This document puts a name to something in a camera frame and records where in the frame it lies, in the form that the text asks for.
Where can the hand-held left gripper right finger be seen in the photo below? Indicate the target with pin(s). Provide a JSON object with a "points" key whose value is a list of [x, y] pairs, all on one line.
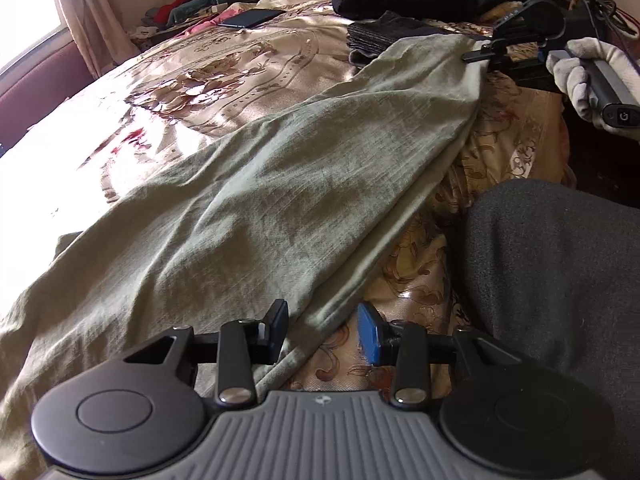
{"points": [[369, 336]]}

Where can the window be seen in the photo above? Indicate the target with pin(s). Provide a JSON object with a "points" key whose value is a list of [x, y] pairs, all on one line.
{"points": [[25, 5]]}

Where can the teal cloth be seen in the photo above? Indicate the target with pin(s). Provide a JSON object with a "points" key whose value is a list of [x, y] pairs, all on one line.
{"points": [[187, 10]]}

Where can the dark smartphone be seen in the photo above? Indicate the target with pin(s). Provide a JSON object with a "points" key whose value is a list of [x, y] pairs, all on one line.
{"points": [[250, 19]]}

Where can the folded dark grey cloth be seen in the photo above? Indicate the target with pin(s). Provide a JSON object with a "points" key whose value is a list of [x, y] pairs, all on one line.
{"points": [[380, 35]]}

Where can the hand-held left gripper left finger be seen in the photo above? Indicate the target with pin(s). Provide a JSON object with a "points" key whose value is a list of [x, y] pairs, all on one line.
{"points": [[277, 321]]}

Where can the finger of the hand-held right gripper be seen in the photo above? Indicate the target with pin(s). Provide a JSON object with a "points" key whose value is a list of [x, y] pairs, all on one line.
{"points": [[485, 52]]}

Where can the beige curtain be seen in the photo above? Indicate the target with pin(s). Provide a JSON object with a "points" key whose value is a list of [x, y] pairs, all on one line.
{"points": [[85, 10]]}

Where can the person's right hand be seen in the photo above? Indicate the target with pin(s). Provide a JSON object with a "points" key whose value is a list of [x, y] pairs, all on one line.
{"points": [[567, 72]]}

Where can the person's dark grey trouser leg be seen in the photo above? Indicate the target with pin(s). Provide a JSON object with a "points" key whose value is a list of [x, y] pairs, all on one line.
{"points": [[550, 270]]}

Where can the green pants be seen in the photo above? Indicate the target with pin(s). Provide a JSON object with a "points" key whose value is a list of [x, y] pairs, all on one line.
{"points": [[225, 210]]}

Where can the floral beige bedspread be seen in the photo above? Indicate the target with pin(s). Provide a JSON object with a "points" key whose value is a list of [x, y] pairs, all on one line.
{"points": [[200, 70]]}

